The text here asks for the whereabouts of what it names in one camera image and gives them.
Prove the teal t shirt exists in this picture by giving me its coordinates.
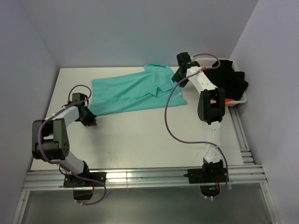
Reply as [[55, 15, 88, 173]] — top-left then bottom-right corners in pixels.
[[90, 64, 175, 116]]

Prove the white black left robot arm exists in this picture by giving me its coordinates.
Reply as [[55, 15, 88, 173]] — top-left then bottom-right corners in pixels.
[[32, 93, 97, 186]]

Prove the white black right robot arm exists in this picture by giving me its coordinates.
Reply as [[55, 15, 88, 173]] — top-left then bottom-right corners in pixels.
[[171, 52, 228, 184]]

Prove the white perforated plastic basket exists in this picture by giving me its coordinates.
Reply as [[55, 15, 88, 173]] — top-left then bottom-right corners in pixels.
[[206, 59, 249, 107]]

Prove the black t shirt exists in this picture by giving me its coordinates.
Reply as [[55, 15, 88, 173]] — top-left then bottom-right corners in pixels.
[[206, 60, 249, 101]]

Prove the orange t shirt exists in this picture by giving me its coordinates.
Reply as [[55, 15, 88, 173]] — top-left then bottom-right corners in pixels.
[[202, 67, 235, 105]]

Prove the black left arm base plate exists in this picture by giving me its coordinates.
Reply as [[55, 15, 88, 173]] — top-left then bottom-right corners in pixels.
[[63, 172, 107, 188]]

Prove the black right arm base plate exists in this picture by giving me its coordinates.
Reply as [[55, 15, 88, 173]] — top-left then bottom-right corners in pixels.
[[184, 168, 229, 184]]

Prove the aluminium table frame rail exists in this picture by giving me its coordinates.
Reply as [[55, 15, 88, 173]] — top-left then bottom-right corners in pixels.
[[13, 107, 281, 224]]

